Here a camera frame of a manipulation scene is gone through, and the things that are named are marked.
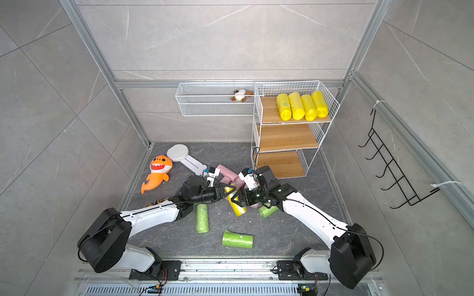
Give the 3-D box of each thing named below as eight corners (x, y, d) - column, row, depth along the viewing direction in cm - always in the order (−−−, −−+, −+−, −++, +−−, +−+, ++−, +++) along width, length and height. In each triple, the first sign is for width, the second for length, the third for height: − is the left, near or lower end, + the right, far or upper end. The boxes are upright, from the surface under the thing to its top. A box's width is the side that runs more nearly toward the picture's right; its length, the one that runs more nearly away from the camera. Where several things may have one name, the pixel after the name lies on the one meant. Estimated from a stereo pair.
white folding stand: (165, 158, 114) (162, 153, 110) (178, 146, 120) (176, 141, 117) (200, 176, 105) (198, 172, 101) (212, 162, 112) (211, 158, 108)
